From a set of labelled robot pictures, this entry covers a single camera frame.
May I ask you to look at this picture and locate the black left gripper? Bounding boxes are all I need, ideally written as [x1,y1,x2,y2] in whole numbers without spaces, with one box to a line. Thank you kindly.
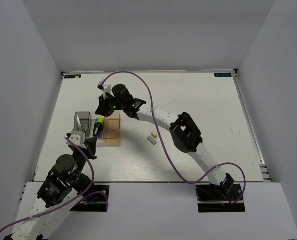
[71,136,98,182]

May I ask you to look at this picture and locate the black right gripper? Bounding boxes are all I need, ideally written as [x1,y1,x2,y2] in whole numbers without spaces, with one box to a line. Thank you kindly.
[96,92,126,118]

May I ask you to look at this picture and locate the green cap black highlighter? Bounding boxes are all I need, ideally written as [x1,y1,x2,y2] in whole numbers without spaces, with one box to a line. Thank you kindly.
[93,120,102,136]

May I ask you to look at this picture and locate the yellow cap black highlighter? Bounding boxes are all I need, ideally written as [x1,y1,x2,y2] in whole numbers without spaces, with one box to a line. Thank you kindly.
[93,117,105,137]

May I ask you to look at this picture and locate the white eraser block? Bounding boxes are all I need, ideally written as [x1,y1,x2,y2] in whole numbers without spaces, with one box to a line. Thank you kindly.
[147,135,157,146]

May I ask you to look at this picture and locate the yellow eraser block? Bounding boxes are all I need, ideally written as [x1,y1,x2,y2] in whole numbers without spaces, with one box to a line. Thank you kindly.
[151,131,158,139]

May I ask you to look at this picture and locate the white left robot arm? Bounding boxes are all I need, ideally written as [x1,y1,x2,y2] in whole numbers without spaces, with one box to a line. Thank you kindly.
[2,136,98,240]

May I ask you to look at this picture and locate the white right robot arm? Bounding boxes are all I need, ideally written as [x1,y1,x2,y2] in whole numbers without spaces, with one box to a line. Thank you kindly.
[95,82,234,200]

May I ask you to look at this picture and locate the clear plastic container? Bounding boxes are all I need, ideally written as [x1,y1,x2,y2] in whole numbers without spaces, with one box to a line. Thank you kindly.
[87,115,105,141]

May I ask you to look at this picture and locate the orange plastic container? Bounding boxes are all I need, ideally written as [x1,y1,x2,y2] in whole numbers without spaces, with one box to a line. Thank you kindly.
[102,111,121,145]

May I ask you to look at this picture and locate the smoky grey plastic container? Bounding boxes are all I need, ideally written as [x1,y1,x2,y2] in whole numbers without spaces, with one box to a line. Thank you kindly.
[71,111,92,139]

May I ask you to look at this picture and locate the left corner label sticker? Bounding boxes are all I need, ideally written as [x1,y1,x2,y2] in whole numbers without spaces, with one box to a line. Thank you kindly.
[64,74,82,79]

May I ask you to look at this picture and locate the corner label sticker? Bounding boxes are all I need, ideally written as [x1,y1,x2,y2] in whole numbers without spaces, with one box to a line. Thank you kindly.
[64,74,82,79]
[214,72,232,78]

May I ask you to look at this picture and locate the right corner label sticker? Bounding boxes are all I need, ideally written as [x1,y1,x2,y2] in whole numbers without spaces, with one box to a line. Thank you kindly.
[214,72,232,78]

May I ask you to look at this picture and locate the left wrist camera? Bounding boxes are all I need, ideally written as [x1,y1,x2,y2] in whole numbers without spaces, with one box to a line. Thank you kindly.
[65,131,87,149]

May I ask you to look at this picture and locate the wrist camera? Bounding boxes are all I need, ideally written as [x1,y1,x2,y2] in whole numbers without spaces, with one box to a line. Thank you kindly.
[65,131,87,149]
[97,80,112,98]

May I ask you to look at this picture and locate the black handled scissors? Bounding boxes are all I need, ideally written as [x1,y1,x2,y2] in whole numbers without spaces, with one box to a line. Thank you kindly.
[75,114,86,132]

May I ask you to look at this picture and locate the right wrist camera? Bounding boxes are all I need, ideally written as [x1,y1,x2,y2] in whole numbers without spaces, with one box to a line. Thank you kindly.
[97,80,112,98]

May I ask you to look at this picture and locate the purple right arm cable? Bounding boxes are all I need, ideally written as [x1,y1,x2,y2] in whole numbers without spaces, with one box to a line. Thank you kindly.
[102,71,247,206]

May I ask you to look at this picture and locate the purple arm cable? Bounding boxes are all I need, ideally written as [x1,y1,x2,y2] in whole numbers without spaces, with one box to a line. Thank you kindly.
[102,71,247,206]
[0,136,109,240]

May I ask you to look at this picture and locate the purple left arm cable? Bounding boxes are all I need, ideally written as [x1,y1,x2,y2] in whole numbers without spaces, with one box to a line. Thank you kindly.
[0,136,109,240]

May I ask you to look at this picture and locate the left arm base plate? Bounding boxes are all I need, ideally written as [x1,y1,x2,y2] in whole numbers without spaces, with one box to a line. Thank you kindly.
[70,184,110,213]

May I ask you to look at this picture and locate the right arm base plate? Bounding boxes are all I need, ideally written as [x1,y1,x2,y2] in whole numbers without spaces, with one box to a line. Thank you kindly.
[195,184,246,213]

